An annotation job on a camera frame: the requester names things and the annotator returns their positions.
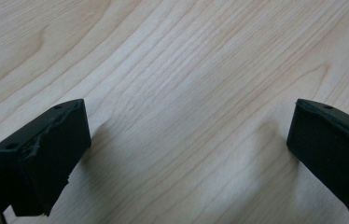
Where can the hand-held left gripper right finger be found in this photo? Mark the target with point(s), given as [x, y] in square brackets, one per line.
[334, 149]

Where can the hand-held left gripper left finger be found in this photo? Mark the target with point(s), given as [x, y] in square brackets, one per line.
[48, 155]

